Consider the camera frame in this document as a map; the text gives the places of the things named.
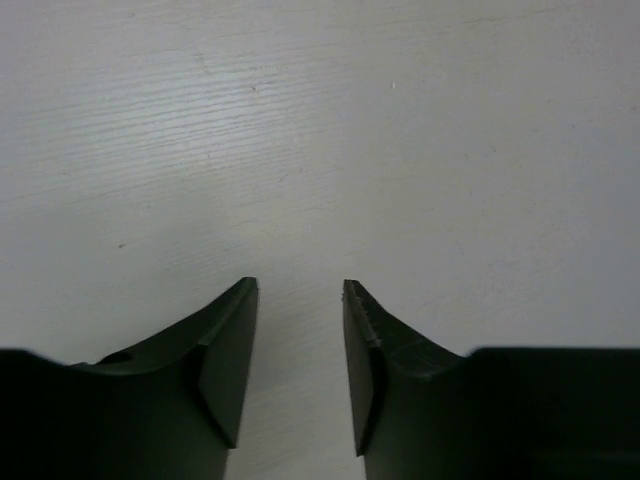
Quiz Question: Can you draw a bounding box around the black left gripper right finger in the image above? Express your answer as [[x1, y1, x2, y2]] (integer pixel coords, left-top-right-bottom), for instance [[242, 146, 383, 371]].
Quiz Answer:
[[343, 280, 639, 479]]

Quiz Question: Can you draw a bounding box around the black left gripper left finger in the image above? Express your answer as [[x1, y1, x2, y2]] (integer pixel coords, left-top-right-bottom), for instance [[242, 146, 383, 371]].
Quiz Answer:
[[1, 277, 259, 479]]

